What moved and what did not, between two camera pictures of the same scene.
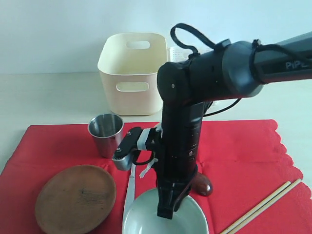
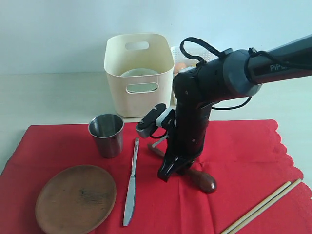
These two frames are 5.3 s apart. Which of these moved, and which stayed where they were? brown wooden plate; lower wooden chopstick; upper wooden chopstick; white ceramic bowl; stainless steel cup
Moved: white ceramic bowl
Stayed: stainless steel cup; lower wooden chopstick; brown wooden plate; upper wooden chopstick
